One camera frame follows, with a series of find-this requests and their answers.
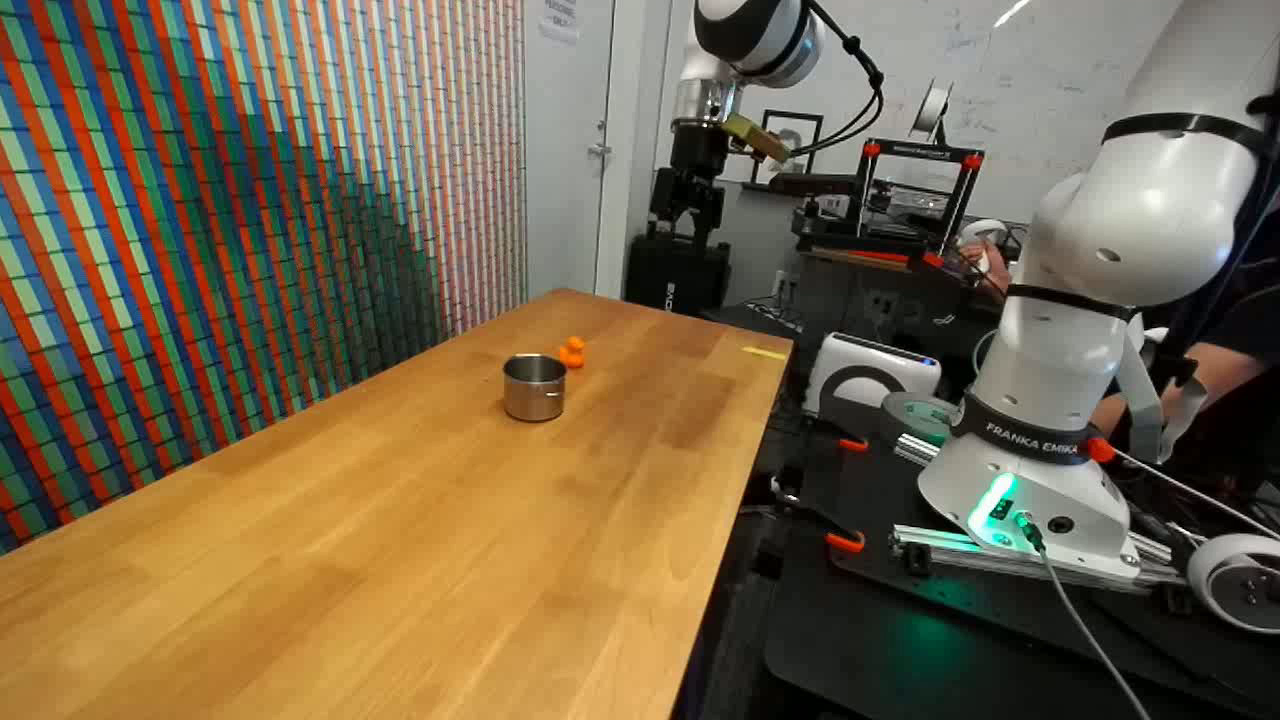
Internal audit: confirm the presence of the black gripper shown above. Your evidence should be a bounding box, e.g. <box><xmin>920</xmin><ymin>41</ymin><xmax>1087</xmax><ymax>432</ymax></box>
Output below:
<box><xmin>671</xmin><ymin>119</ymin><xmax>727</xmax><ymax>180</ymax></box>

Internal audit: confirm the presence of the orange toy object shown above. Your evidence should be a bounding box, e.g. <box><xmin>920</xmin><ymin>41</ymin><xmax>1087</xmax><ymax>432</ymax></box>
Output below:
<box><xmin>554</xmin><ymin>337</ymin><xmax>588</xmax><ymax>370</ymax></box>

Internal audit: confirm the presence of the small steel pot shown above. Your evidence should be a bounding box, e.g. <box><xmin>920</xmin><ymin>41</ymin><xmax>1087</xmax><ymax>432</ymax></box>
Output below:
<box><xmin>502</xmin><ymin>353</ymin><xmax>568</xmax><ymax>424</ymax></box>

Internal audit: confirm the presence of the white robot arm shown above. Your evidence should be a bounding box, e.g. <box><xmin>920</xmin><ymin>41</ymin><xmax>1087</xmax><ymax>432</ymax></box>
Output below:
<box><xmin>916</xmin><ymin>0</ymin><xmax>1280</xmax><ymax>567</ymax></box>

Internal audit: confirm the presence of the black equipment stand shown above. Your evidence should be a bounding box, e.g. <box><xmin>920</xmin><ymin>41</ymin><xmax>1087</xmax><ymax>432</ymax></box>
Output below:
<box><xmin>623</xmin><ymin>169</ymin><xmax>727</xmax><ymax>318</ymax></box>

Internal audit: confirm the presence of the white grey box device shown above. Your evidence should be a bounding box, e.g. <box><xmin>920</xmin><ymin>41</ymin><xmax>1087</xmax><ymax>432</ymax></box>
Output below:
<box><xmin>802</xmin><ymin>331</ymin><xmax>945</xmax><ymax>418</ymax></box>

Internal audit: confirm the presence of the orange black clamp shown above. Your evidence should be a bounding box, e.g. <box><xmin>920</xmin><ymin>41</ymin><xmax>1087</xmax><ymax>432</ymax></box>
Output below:
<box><xmin>766</xmin><ymin>466</ymin><xmax>869</xmax><ymax>558</ymax></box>

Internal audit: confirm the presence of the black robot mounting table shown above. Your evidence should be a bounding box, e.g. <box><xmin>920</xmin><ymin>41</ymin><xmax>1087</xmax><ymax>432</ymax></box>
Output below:
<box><xmin>689</xmin><ymin>414</ymin><xmax>1280</xmax><ymax>720</ymax></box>

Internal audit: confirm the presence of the person in black shirt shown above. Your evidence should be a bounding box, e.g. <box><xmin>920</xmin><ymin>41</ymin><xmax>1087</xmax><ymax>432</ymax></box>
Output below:
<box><xmin>1099</xmin><ymin>91</ymin><xmax>1280</xmax><ymax>478</ymax></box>

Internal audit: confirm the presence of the white round wheel device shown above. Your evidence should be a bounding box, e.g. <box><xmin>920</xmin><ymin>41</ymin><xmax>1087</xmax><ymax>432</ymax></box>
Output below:
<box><xmin>1186</xmin><ymin>532</ymin><xmax>1280</xmax><ymax>635</ymax></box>

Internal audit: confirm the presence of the black 3D printer frame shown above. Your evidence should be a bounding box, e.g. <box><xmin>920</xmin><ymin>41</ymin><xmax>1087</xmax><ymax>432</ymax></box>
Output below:
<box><xmin>850</xmin><ymin>140</ymin><xmax>984</xmax><ymax>256</ymax></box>

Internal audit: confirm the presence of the grey cable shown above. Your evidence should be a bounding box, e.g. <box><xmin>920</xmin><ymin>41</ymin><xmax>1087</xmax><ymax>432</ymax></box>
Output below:
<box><xmin>1021</xmin><ymin>521</ymin><xmax>1153</xmax><ymax>720</ymax></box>

